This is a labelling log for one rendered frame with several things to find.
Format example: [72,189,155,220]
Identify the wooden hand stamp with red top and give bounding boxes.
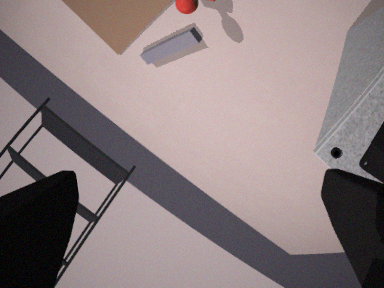
[176,0,199,15]

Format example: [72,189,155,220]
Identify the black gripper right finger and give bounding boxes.
[320,168,384,288]

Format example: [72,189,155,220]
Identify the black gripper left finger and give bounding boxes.
[0,169,80,288]

